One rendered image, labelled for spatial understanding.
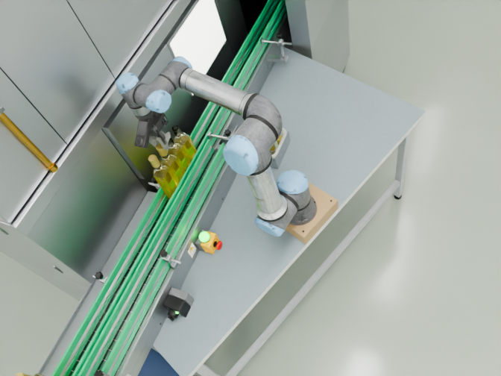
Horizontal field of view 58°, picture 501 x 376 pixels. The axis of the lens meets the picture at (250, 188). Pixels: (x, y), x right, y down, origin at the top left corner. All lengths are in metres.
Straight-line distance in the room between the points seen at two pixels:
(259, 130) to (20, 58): 0.73
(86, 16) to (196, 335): 1.22
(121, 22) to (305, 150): 0.98
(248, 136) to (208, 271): 0.79
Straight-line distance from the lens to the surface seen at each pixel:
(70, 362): 1.87
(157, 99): 1.51
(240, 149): 1.30
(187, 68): 1.58
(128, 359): 1.80
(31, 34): 1.54
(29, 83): 1.54
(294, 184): 1.69
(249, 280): 1.87
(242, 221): 2.00
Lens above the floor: 2.45
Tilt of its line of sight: 55 degrees down
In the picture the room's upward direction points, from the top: 21 degrees counter-clockwise
